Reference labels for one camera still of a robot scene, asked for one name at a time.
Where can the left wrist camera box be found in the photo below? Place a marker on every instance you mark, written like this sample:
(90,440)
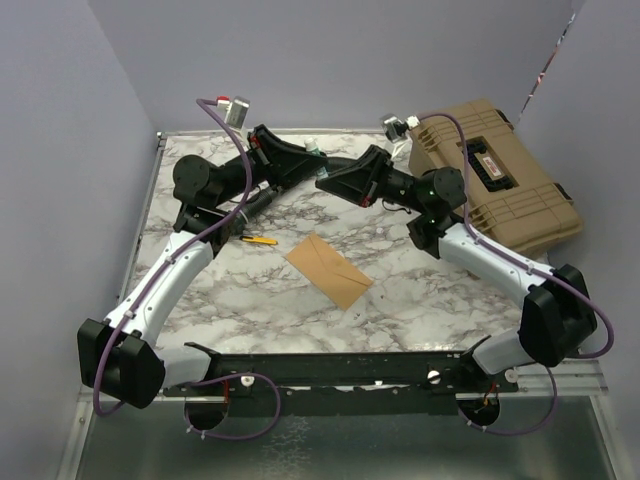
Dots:
(235,110)

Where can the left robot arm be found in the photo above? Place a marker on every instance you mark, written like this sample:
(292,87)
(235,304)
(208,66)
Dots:
(117,355)

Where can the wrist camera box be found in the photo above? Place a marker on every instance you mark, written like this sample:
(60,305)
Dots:
(396,132)
(235,110)

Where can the yellow utility knife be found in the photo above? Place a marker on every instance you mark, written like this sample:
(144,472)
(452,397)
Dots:
(258,240)

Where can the tan plastic tool case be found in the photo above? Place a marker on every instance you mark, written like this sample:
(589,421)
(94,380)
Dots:
(512,199)

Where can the brown kraft envelope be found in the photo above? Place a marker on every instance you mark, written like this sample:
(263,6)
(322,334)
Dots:
(329,271)

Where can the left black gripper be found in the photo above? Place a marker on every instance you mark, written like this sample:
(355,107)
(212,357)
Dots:
(279,158)

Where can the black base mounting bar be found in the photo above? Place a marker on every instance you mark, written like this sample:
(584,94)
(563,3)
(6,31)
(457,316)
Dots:
(343,384)

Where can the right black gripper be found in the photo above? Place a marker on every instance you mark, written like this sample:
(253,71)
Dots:
(361,184)

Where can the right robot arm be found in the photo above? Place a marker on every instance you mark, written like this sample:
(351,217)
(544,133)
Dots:
(557,315)

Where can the green white glue stick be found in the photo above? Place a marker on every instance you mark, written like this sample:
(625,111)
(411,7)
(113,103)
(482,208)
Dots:
(312,147)

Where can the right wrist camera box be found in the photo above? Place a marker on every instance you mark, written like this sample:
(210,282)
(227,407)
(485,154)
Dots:
(396,132)

